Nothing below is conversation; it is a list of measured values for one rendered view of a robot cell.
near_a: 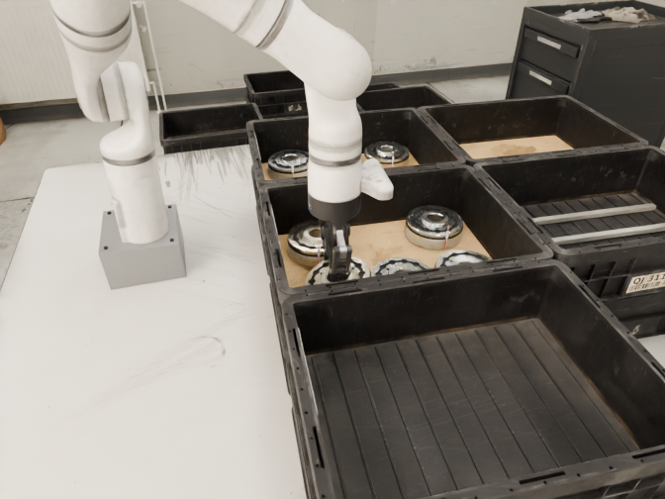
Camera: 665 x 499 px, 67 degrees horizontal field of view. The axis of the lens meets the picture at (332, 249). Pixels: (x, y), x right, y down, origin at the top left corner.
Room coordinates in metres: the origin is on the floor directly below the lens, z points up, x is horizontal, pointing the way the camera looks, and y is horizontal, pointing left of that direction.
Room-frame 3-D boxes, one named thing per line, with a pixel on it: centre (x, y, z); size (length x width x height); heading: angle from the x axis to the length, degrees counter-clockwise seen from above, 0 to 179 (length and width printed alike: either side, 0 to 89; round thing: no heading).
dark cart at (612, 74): (2.34, -1.22, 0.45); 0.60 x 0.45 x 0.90; 106
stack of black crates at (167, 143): (1.90, 0.48, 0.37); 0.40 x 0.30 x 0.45; 106
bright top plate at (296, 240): (0.72, 0.03, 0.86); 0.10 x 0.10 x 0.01
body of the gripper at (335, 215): (0.61, 0.00, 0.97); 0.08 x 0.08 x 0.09
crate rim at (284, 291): (0.67, -0.10, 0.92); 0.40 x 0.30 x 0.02; 102
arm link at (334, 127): (0.62, 0.00, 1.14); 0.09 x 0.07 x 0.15; 14
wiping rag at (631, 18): (2.42, -1.31, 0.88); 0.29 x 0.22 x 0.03; 106
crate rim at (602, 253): (0.76, -0.49, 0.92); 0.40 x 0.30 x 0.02; 102
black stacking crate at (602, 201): (0.76, -0.49, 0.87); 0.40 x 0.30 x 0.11; 102
